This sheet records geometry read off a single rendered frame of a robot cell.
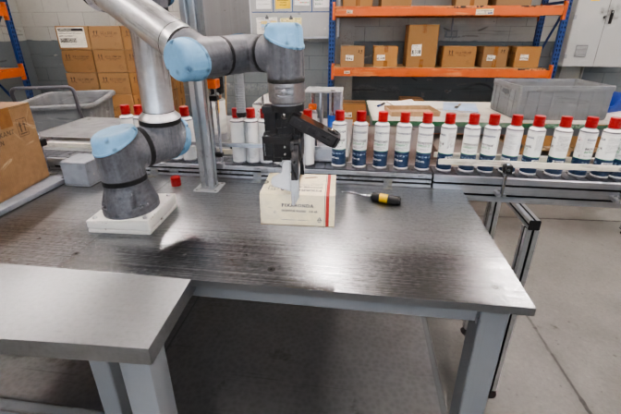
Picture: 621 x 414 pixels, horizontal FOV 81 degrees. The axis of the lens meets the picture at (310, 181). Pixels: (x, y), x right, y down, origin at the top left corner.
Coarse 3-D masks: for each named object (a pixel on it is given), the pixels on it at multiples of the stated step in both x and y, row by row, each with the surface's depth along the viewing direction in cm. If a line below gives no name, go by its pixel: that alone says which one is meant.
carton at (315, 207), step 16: (272, 176) 87; (304, 176) 87; (320, 176) 87; (272, 192) 78; (288, 192) 78; (304, 192) 78; (320, 192) 78; (272, 208) 79; (288, 208) 78; (304, 208) 78; (320, 208) 78; (272, 224) 80; (288, 224) 80; (304, 224) 79; (320, 224) 79
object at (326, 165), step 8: (48, 152) 150; (56, 152) 150; (64, 152) 150; (72, 152) 150; (80, 152) 150; (88, 152) 150; (168, 160) 141; (224, 160) 141; (232, 160) 141; (312, 168) 133; (320, 168) 133; (328, 168) 133; (336, 168) 133; (344, 168) 133; (352, 168) 133; (360, 168) 133; (368, 168) 133; (392, 168) 133; (408, 168) 133
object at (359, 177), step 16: (48, 160) 145; (192, 176) 139; (224, 176) 138; (240, 176) 137; (336, 176) 132; (352, 176) 132; (368, 176) 131; (384, 176) 129; (400, 176) 129; (416, 176) 128; (432, 176) 127
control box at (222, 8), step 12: (204, 0) 104; (216, 0) 106; (228, 0) 109; (240, 0) 112; (204, 12) 105; (216, 12) 107; (228, 12) 110; (240, 12) 113; (204, 24) 106; (216, 24) 108; (228, 24) 111; (240, 24) 114
